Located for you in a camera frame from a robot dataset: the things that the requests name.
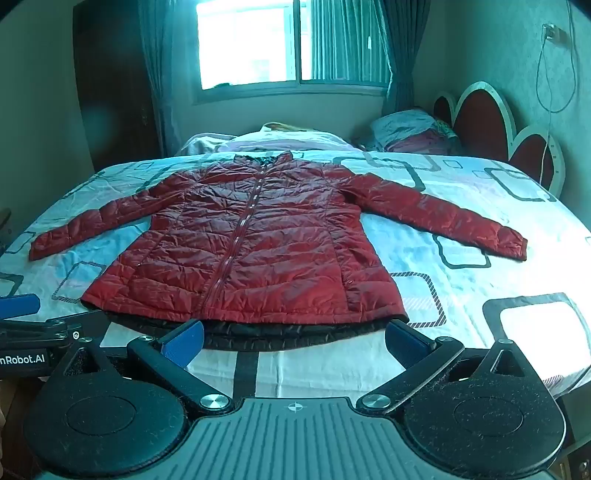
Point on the red scalloped headboard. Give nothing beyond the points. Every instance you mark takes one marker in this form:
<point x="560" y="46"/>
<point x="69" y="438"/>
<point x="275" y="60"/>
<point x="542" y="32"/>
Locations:
<point x="485" y="125"/>

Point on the pink folded blanket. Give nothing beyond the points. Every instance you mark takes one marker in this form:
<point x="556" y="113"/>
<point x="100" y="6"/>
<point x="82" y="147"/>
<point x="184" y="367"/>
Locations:
<point x="273" y="136"/>

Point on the dark wooden wardrobe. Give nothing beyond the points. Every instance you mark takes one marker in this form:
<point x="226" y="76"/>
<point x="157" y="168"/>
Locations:
<point x="112" y="83"/>

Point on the grey and red pillows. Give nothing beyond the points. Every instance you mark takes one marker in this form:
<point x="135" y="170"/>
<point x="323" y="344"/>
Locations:
<point x="409" y="131"/>

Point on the right teal curtain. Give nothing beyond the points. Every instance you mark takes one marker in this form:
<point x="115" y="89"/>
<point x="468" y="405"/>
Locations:
<point x="402" y="24"/>

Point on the window with grille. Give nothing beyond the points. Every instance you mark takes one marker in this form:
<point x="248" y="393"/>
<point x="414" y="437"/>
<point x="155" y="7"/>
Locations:
<point x="250" y="48"/>

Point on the patterned white bed quilt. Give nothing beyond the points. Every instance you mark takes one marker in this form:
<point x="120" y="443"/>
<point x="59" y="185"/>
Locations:
<point x="542" y="303"/>

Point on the left teal curtain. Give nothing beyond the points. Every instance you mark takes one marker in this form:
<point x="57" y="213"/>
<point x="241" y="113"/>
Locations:
<point x="164" y="27"/>

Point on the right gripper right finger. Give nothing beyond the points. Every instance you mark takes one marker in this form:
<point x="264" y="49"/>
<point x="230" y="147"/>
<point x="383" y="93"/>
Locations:
<point x="424" y="360"/>

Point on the teal curtain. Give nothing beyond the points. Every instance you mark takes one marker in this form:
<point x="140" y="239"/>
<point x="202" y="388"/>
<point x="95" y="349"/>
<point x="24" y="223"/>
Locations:
<point x="402" y="24"/>
<point x="164" y="27"/>

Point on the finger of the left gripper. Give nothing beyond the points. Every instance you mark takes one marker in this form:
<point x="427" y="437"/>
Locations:
<point x="19" y="305"/>

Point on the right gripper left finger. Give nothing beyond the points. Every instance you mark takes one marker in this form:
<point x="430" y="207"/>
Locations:
<point x="164" y="362"/>

